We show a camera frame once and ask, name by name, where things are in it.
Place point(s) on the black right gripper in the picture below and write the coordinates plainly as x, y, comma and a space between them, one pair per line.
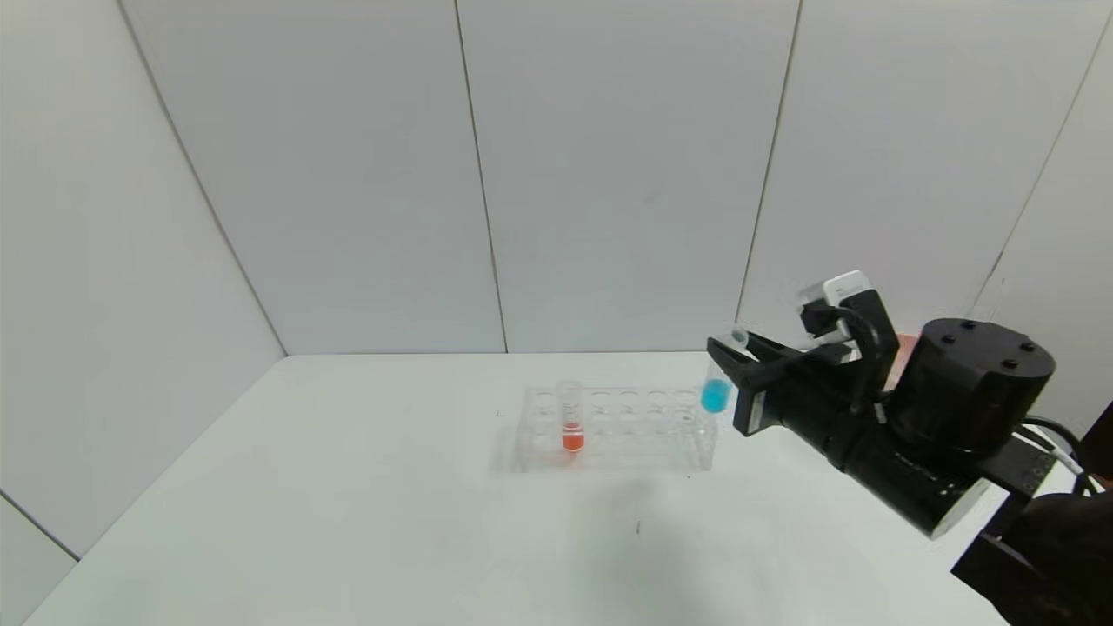
753, 407

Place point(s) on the test tube with blue pigment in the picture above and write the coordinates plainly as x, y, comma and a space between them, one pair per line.
715, 396

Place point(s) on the clear plastic test tube rack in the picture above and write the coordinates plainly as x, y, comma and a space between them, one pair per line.
622, 435

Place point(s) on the test tube with red pigment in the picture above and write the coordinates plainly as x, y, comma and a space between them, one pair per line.
572, 439

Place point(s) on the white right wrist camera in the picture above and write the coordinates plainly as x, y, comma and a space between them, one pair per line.
843, 285

